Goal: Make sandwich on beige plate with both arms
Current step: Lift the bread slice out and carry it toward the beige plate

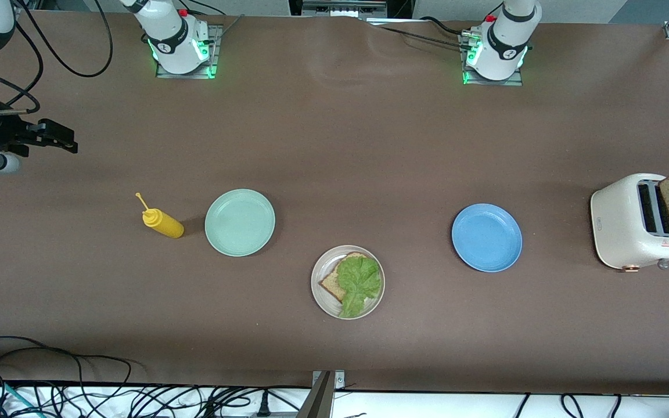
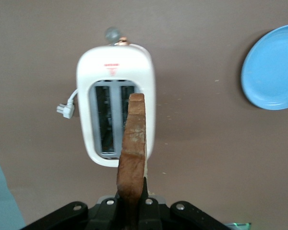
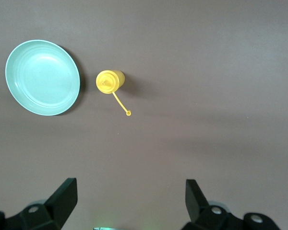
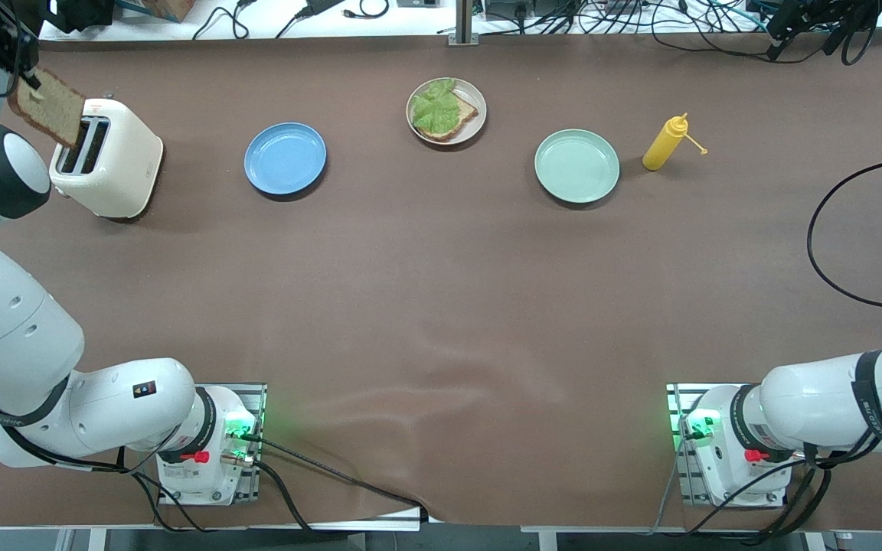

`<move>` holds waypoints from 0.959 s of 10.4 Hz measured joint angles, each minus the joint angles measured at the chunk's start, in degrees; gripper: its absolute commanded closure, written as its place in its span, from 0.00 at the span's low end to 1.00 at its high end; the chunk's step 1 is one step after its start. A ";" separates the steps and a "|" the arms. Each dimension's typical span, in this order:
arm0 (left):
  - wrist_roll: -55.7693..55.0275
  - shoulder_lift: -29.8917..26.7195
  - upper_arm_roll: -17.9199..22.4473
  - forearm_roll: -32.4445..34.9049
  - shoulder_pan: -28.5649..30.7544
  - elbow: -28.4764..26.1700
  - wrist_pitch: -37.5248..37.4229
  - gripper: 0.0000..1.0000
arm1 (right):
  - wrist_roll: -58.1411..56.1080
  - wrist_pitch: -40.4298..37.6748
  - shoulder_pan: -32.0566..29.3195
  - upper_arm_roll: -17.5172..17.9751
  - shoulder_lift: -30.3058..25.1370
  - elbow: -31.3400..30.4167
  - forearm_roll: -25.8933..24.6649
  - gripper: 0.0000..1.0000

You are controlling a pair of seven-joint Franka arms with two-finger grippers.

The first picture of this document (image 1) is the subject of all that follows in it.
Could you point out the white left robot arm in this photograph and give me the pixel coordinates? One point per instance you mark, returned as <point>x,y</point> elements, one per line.
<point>506,40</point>

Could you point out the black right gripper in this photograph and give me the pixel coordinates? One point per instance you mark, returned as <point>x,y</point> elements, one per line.
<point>2,131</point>

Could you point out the white toaster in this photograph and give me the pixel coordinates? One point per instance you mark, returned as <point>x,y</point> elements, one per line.
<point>616,226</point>

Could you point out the green plate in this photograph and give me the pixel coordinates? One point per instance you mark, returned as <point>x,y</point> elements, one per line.
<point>240,223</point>

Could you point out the black equipment rack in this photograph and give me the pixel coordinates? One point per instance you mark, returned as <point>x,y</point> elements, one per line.
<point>398,7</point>

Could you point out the metal corner bracket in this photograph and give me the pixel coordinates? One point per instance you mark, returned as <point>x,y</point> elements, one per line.
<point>339,380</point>

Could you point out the black power plug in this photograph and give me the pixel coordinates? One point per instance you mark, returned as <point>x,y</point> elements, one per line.
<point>263,406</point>

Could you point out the beige plate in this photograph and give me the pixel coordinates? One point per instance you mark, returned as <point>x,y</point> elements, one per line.
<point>323,303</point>

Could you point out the aluminium post profile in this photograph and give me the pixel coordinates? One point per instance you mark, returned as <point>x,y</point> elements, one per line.
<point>320,400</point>

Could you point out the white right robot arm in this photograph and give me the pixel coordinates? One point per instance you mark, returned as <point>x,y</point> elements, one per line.
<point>175,40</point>

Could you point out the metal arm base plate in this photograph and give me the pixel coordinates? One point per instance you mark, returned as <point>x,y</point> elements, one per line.
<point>213,52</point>
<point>494,83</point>

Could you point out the blue plate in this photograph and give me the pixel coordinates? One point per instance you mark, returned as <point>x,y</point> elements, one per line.
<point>486,238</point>

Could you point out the yellow mustard squeeze bottle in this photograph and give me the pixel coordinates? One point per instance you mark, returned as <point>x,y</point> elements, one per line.
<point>166,225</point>

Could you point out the green lettuce leaf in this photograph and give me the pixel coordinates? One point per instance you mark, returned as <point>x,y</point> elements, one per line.
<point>360,281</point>

